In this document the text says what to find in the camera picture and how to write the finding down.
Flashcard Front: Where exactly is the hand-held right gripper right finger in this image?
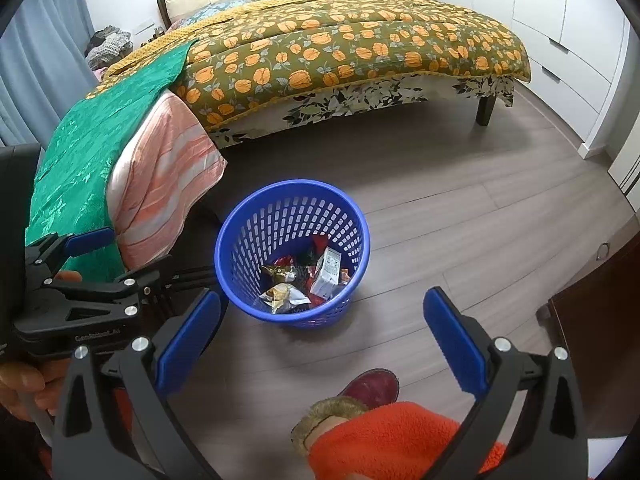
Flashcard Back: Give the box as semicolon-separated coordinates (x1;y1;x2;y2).
422;286;589;480

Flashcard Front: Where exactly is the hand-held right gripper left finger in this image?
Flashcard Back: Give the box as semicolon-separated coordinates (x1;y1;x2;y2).
52;290;224;480

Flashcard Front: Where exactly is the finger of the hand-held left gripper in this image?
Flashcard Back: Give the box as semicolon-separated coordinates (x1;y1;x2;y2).
25;227;117;284
47;264;170;323

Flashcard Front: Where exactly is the blue plastic basket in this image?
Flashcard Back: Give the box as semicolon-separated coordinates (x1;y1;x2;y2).
215;179;372;330

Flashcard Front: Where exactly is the white yellow oatmeal packet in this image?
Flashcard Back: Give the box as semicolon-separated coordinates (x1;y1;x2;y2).
260;282;312;314

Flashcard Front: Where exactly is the white green milk carton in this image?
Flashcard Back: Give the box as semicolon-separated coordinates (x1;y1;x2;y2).
309;246;344;299

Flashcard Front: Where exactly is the person's left hand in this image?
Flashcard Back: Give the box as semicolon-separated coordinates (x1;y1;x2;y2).
0;270;84;422

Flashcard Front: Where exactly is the green floral tablecloth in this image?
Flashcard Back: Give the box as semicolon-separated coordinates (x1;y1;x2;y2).
25;40;201;282

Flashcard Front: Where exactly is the dark red furry slipper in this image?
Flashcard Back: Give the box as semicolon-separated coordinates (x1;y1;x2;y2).
292;369;401;457

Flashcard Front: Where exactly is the pink striped cloth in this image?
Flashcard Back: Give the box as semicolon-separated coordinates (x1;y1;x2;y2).
107;91;227;269

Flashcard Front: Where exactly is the person's orange fleece clothing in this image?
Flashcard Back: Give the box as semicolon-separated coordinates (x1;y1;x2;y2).
112;385;506;480

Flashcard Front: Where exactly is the dark foil wrapper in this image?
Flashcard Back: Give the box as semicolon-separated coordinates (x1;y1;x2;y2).
262;263;297;282

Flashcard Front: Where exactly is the dark wooden cabinet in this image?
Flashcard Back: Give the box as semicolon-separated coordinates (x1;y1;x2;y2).
537;247;640;442

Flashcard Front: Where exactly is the red snack wrapper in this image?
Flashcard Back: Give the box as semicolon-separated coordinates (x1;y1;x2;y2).
309;235;329;267

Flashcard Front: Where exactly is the pile of clothes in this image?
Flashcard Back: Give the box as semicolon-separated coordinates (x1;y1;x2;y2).
84;27;132;69

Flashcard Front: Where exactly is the blue-grey curtain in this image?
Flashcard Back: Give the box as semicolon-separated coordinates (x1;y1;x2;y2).
0;0;97;147

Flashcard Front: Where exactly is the yellow dotted blanket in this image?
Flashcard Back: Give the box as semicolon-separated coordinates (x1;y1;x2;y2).
102;0;422;82

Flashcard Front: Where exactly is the leaf print bed skirt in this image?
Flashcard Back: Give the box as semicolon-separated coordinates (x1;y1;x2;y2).
207;72;516;149

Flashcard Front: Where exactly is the white wardrobe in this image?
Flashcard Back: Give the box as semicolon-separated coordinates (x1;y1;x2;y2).
395;0;640;197

